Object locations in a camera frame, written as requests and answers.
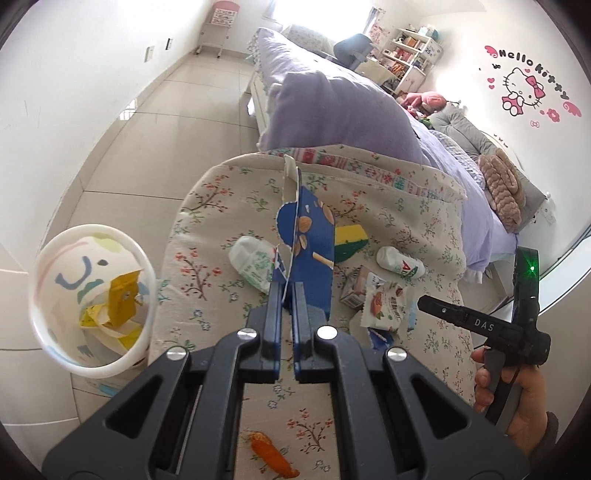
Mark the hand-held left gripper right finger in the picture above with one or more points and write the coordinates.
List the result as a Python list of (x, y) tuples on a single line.
[(300, 325)]

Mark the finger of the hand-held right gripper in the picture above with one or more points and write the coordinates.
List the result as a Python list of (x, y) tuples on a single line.
[(441, 310)]

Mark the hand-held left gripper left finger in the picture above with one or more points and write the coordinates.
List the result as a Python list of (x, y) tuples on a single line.
[(275, 318)]

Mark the blue snack box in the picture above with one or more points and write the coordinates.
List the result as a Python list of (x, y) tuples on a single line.
[(310, 242)]

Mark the white printed trash bin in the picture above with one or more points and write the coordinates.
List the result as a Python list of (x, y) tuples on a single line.
[(60, 258)]

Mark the person's right forearm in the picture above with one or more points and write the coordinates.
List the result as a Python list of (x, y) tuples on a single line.
[(547, 438)]

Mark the person's right hand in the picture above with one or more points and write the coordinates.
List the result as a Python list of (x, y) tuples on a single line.
[(528, 406)]

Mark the white snack packet orange print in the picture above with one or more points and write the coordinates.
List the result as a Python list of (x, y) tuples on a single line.
[(384, 304)]

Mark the small drink carton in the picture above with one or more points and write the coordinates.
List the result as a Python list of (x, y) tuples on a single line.
[(353, 291)]

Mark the blue white torn wrapper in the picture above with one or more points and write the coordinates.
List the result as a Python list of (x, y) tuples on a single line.
[(381, 339)]

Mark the white bottle red label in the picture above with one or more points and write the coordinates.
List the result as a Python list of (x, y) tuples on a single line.
[(392, 258)]

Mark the lavender bed cover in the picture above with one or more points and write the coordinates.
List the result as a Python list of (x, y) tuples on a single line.
[(480, 217)]

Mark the yellow green sponge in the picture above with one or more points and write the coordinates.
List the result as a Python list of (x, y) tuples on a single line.
[(351, 235)]

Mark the floral bed sheet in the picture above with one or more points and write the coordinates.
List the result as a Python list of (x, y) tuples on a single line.
[(221, 207)]

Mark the orange peel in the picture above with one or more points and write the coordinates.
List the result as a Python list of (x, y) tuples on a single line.
[(272, 454)]

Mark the brown plush cushion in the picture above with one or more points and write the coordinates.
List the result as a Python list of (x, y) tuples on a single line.
[(501, 189)]

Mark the yellow crumpled wrapper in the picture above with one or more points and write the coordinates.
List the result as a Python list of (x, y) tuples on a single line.
[(121, 295)]

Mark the grey pillow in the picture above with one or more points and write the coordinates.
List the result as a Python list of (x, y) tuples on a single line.
[(461, 129)]

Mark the pink plush toy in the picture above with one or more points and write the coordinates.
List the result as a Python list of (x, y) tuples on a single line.
[(431, 99)]

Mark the white bookshelf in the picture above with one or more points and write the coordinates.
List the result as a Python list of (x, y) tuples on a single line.
[(415, 50)]

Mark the blue office chair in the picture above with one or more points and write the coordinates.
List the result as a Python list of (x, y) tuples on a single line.
[(353, 46)]

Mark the floral pillow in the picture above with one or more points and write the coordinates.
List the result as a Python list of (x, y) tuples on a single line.
[(304, 37)]

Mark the floral curtain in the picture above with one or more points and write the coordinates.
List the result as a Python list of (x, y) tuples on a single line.
[(375, 27)]

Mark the pink white cabinet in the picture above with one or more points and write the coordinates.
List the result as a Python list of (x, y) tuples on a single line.
[(224, 16)]

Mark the white bed frame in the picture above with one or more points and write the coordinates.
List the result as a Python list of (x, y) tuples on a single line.
[(256, 101)]

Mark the pink cat wall sticker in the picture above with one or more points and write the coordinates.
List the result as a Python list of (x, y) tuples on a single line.
[(521, 87)]

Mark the white wall socket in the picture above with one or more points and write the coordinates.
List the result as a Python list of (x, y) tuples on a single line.
[(149, 53)]

